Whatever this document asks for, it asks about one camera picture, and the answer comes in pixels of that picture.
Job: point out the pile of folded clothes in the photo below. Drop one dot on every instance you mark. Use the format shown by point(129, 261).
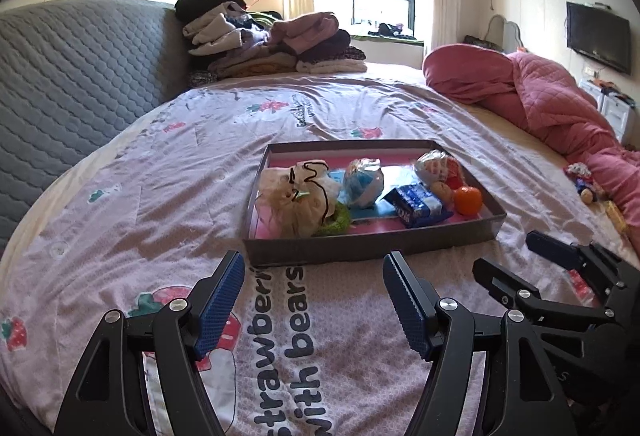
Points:
point(227, 40)

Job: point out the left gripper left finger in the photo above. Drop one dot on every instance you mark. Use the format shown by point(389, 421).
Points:
point(211, 301)

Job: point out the red blue ball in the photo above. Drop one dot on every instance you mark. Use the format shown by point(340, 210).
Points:
point(363, 182)

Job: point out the pink strawberry bedsheet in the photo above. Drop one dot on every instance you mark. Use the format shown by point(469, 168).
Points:
point(313, 350)

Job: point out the blue snack packet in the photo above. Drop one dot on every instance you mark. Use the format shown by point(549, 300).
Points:
point(416, 206)

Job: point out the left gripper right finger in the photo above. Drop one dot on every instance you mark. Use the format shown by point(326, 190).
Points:
point(414, 308)

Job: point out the red quilted blanket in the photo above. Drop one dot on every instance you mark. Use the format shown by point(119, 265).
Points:
point(541, 97)

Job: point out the black television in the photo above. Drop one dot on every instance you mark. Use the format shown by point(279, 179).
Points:
point(599, 35)

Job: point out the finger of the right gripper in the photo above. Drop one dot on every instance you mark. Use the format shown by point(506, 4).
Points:
point(555, 251)
point(501, 284)

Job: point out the white drawer cabinet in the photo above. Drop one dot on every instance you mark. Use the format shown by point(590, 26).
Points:
point(616, 107)

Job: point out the grey quilted headboard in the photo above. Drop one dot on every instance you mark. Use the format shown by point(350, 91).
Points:
point(74, 74)

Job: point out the white drawstring cloth bag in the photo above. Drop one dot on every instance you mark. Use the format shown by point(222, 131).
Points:
point(296, 201)

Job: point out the yellow snack packet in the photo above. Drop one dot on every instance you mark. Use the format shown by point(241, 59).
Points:
point(616, 217)

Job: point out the brown walnut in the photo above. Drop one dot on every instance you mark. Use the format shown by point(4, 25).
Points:
point(442, 192)

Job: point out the small doll toy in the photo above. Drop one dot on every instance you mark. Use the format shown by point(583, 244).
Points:
point(580, 175)

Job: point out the red white ball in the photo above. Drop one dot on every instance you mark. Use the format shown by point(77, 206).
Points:
point(438, 166)

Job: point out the large orange tangerine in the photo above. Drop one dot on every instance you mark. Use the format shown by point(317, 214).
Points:
point(468, 201)

